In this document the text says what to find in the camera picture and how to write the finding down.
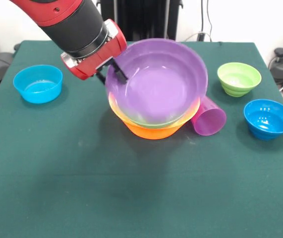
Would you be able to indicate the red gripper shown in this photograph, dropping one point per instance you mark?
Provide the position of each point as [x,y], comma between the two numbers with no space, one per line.
[104,57]

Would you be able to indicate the large purple bowl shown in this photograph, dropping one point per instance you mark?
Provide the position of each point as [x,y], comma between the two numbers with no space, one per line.
[161,81]

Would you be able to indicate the large green bowl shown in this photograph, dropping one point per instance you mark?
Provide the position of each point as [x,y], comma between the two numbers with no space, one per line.
[151,124]

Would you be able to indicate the large orange bowl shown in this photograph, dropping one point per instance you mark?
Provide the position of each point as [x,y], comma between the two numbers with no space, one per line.
[151,131]

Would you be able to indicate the purple cup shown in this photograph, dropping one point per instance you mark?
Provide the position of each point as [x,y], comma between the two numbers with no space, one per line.
[209,121]

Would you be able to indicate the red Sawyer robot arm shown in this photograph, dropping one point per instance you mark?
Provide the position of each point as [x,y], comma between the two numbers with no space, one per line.
[69,24]

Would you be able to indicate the light blue bowl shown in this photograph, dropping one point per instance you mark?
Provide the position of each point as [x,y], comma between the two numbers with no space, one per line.
[38,86]

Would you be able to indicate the small green bowl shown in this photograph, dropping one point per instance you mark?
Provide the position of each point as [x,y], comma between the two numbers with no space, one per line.
[239,79]

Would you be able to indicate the dark green table cloth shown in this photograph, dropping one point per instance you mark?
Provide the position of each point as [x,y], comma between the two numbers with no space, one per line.
[81,203]

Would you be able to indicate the dark blue bowl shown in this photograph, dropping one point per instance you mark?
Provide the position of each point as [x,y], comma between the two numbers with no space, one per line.
[268,121]

